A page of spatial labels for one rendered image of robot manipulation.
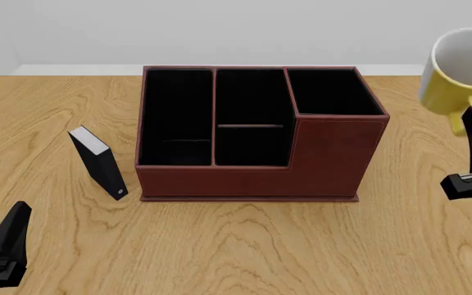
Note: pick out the black book with white pages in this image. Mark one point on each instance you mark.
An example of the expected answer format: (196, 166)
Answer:
(103, 167)

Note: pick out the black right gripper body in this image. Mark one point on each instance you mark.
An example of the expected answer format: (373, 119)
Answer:
(469, 186)

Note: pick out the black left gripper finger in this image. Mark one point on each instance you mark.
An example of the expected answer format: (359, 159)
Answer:
(10, 233)

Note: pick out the yellow and white mug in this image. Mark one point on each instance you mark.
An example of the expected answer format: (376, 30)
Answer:
(453, 92)

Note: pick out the red-brown desk caddy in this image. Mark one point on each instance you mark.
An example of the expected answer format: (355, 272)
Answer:
(334, 153)

